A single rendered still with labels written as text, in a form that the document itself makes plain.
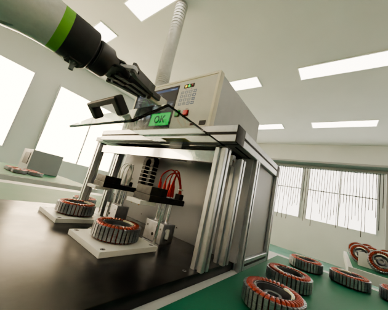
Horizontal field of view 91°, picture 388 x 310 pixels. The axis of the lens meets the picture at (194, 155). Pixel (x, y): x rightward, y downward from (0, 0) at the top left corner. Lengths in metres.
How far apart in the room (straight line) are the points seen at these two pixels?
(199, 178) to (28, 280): 0.49
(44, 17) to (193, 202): 0.58
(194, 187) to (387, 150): 6.68
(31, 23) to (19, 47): 5.04
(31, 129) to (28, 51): 1.57
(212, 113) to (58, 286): 0.49
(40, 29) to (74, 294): 0.43
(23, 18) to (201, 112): 0.43
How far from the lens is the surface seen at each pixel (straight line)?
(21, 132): 5.22
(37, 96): 5.35
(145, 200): 0.52
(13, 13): 0.48
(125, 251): 0.47
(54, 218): 0.65
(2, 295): 0.34
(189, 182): 0.70
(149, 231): 0.62
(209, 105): 0.61
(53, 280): 0.36
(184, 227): 0.69
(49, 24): 0.48
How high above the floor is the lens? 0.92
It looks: 12 degrees up
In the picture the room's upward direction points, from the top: 13 degrees clockwise
